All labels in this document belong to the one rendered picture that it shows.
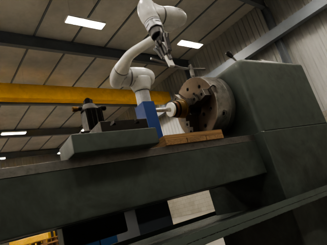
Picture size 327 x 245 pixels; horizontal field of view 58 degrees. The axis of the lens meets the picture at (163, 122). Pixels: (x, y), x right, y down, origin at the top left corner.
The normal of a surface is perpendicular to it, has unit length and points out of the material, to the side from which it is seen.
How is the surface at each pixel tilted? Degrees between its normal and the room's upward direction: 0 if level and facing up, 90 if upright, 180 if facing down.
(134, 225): 90
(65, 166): 90
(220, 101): 104
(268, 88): 90
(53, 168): 90
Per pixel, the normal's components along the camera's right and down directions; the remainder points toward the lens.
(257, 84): 0.51, -0.37
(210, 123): -0.82, 0.07
